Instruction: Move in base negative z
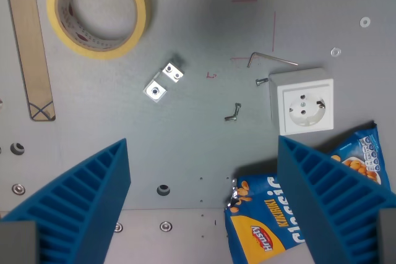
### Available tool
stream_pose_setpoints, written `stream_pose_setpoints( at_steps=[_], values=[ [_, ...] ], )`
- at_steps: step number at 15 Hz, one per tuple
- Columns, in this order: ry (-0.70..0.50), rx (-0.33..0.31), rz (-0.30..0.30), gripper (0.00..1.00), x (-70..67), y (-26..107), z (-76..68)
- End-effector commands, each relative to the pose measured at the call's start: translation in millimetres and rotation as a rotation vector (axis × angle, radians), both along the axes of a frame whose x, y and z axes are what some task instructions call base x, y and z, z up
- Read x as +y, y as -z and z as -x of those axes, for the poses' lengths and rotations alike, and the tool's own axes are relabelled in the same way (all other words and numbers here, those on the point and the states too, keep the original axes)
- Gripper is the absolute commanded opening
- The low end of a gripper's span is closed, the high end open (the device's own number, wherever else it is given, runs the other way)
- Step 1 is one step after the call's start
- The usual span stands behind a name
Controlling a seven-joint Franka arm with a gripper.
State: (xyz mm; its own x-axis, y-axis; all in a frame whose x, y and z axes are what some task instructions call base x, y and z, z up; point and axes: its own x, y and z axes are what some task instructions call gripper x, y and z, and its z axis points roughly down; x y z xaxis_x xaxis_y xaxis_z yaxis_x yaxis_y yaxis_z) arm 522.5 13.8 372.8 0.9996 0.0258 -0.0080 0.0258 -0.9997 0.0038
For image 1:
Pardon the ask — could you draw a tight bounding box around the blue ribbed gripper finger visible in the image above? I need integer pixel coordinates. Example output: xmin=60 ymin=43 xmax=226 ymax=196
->
xmin=0 ymin=138 xmax=132 ymax=264
xmin=277 ymin=135 xmax=396 ymax=264

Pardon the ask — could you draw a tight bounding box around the blue peanut snack bag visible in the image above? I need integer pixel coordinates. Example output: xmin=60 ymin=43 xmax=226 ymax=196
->
xmin=223 ymin=120 xmax=391 ymax=264

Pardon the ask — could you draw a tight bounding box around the metal allen key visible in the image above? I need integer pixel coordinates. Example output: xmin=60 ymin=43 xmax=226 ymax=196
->
xmin=246 ymin=51 xmax=299 ymax=69

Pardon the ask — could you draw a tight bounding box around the wooden strip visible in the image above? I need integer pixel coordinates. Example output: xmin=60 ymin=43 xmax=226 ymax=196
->
xmin=2 ymin=0 xmax=57 ymax=122

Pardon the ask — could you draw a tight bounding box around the yellow masking tape roll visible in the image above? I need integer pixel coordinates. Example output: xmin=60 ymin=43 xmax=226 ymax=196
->
xmin=46 ymin=0 xmax=152 ymax=61

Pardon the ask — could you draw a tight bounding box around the white wall power socket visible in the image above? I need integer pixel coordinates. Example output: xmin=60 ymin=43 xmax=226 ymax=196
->
xmin=268 ymin=67 xmax=335 ymax=136

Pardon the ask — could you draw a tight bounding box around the metal angle bracket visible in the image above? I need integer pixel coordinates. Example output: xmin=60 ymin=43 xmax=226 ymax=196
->
xmin=142 ymin=54 xmax=187 ymax=104

